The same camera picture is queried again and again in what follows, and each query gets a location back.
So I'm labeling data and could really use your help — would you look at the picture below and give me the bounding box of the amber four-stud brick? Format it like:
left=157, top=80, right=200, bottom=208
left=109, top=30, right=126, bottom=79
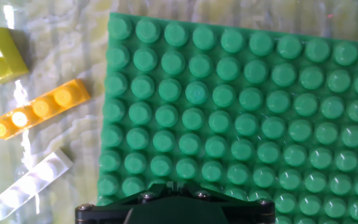
left=0, top=78, right=92, bottom=140

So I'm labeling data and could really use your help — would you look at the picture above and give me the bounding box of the green studded baseplate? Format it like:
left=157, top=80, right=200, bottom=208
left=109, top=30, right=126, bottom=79
left=97, top=12, right=358, bottom=224

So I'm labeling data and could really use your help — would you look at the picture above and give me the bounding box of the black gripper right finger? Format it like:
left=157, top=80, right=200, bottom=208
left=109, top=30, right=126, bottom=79
left=175, top=182, right=275, bottom=224

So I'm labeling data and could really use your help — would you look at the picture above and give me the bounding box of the white four-stud brick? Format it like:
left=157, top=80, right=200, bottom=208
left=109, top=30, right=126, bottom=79
left=0, top=148, right=73, bottom=222

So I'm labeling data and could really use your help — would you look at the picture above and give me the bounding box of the green marble pattern mat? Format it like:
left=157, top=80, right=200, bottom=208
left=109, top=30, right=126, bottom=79
left=0, top=0, right=358, bottom=224

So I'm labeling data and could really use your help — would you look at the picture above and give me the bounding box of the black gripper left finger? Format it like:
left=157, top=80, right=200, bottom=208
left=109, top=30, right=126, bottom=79
left=75, top=182, right=175, bottom=224

